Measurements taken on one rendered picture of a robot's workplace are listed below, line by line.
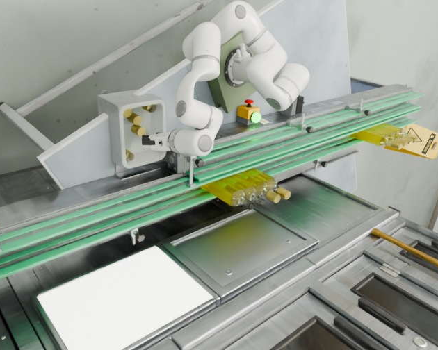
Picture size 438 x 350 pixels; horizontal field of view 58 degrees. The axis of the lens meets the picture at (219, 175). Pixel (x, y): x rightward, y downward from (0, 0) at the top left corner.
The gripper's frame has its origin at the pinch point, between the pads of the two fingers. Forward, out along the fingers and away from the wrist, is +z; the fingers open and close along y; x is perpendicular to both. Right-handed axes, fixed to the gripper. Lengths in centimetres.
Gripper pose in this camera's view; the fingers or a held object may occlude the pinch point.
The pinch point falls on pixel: (153, 138)
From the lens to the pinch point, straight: 135.2
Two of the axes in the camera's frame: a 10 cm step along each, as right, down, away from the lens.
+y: 7.6, -2.3, 6.0
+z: -6.4, -1.2, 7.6
